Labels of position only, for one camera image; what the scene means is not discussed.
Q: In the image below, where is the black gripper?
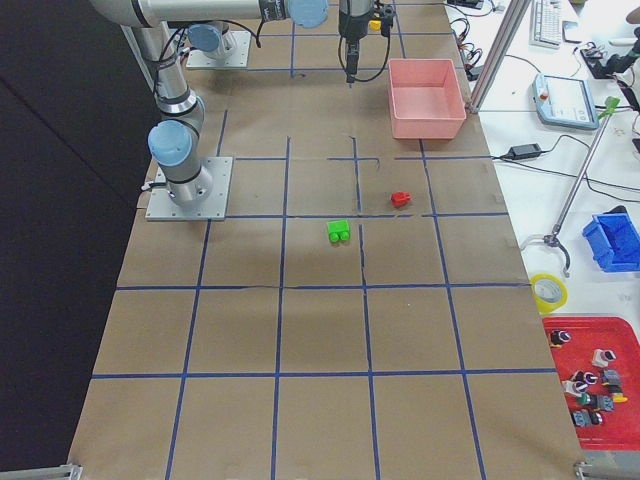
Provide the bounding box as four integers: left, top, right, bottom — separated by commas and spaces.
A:
338, 0, 374, 83

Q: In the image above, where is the red toy block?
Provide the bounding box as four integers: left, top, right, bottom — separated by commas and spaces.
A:
390, 191, 412, 209

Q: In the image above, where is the green toy block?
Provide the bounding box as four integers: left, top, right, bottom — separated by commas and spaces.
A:
326, 219, 351, 244

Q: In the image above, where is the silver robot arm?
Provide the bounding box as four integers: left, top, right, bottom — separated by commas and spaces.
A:
154, 19, 266, 86
92, 1, 329, 219

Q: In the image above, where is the pink plastic box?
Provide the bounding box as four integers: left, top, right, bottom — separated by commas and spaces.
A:
388, 59, 466, 140

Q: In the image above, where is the white keyboard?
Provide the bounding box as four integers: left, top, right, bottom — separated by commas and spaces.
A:
529, 0, 562, 49

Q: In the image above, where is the black power adapter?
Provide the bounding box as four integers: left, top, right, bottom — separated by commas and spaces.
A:
506, 143, 543, 160

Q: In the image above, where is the robot teach pendant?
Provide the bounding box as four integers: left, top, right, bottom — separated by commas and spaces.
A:
532, 73, 599, 130

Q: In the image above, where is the black smartphone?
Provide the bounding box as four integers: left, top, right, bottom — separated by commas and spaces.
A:
562, 21, 581, 44

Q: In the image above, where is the metal reacher grabber tool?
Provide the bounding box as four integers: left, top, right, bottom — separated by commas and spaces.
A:
519, 96, 620, 278

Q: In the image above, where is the yellow tape roll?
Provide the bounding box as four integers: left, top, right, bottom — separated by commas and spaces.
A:
531, 273, 568, 314

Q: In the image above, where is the blue storage bin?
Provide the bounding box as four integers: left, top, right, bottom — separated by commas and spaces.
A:
582, 213, 639, 273

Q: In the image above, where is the red plastic tray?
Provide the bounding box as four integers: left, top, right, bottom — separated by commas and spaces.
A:
543, 316, 639, 451

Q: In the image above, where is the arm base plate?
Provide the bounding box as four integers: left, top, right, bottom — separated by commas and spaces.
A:
186, 27, 252, 70
145, 157, 234, 221

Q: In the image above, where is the aluminium frame post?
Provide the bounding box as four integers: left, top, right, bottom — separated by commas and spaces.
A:
467, 0, 531, 113

